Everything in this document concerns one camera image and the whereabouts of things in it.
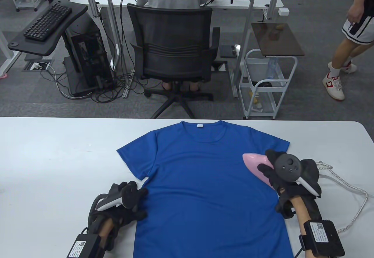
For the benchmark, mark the person's left hand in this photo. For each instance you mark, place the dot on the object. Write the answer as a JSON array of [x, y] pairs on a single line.
[[128, 215]]

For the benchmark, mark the person's right hand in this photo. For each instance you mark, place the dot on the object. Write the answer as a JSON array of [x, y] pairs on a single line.
[[309, 170]]

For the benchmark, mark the pink electric iron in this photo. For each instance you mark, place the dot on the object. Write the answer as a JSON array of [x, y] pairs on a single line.
[[254, 161]]

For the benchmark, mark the blue t-shirt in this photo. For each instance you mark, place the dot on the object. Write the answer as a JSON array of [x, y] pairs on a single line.
[[204, 182]]

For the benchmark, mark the person's left forearm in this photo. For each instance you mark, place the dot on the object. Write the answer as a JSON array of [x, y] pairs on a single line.
[[105, 228]]

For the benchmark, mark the black white controller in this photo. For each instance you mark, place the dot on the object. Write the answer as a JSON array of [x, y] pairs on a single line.
[[287, 167], [109, 203]]

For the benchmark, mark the black wrist sensor box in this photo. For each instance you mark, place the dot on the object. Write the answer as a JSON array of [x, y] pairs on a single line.
[[321, 237], [84, 247]]

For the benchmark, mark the small yellow item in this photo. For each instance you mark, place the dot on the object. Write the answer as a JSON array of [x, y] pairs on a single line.
[[256, 102]]

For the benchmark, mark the small black device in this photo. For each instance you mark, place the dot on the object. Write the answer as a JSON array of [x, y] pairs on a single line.
[[265, 84]]

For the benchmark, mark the white table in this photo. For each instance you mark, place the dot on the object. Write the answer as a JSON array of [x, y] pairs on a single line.
[[58, 141]]

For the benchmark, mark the clear plastic water bottle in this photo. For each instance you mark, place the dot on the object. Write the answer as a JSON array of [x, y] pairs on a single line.
[[271, 68]]

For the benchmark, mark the white rolling cart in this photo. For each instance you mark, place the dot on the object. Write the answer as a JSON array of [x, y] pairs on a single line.
[[253, 62]]

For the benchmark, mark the brown cart top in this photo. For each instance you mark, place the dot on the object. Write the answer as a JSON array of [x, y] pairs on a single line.
[[280, 46]]

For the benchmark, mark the small brown object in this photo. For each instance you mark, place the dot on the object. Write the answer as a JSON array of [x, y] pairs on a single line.
[[280, 27]]

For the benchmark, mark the small white box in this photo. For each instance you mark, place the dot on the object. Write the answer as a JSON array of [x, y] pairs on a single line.
[[283, 11]]

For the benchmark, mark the black computer tower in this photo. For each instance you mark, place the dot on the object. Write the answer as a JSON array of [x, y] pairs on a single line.
[[87, 59]]

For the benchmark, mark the floor socket box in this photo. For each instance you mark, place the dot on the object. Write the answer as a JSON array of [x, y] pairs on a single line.
[[35, 66]]

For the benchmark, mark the black mesh office chair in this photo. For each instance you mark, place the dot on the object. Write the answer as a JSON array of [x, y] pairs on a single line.
[[172, 36]]

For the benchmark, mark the red slipper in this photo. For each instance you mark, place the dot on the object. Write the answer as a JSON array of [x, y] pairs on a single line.
[[2, 76]]

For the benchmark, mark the black keyboard tray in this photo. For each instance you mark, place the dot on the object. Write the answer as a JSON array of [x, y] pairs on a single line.
[[32, 47]]

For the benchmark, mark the black keyboard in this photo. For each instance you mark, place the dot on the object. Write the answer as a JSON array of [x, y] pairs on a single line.
[[43, 24]]

